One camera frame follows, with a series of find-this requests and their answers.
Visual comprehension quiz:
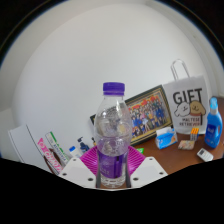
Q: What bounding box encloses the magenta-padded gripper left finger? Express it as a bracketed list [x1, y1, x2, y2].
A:
[58, 145, 100, 189]

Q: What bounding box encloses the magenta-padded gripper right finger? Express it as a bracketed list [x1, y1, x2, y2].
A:
[125, 145, 169, 189]

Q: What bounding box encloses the clear water bottle purple cap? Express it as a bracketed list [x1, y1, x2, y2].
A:
[93, 82, 133, 189]

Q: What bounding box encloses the white lotion bottle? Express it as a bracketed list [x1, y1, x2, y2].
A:
[68, 145, 83, 160]

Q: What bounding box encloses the dark blue pump bottle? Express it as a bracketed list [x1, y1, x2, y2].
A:
[76, 136, 91, 154]

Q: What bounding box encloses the tall green and white box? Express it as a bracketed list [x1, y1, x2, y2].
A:
[44, 131, 71, 167]

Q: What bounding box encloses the tall pink box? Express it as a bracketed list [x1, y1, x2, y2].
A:
[36, 137, 64, 176]

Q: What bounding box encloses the small beige snack packet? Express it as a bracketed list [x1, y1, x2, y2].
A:
[177, 139, 196, 151]

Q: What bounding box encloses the framed group photo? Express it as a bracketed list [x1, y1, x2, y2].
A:
[89, 84, 174, 146]

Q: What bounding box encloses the white tall cabinet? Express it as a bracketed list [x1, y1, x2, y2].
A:
[7, 124, 51, 173]

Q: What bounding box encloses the white remote control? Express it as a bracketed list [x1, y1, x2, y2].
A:
[196, 147, 214, 163]

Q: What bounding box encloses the small orange striped box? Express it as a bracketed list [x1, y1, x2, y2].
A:
[189, 126, 200, 142]

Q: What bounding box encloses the blue detergent bottle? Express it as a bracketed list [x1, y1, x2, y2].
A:
[203, 96, 224, 149]

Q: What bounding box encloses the white paper gift bag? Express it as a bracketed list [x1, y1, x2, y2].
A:
[162, 59, 210, 135]

